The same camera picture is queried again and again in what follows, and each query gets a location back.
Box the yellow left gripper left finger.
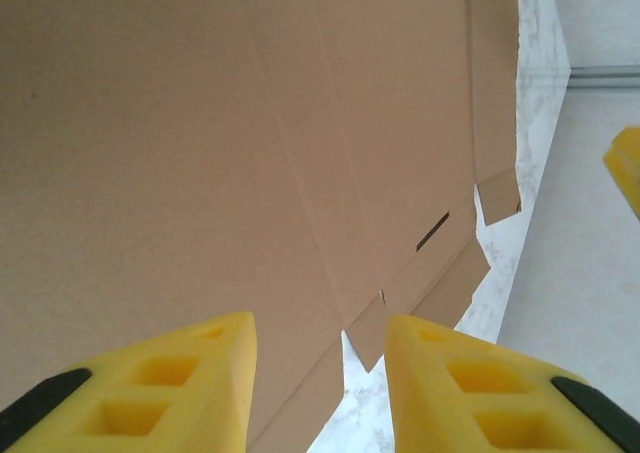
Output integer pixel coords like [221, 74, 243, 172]
[0, 311, 258, 453]

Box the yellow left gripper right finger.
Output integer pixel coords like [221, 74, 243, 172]
[383, 313, 640, 453]

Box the brown corrugated cardboard box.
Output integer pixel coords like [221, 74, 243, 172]
[0, 0, 524, 453]

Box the aluminium frame corner post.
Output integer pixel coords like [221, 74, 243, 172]
[568, 66, 640, 91]

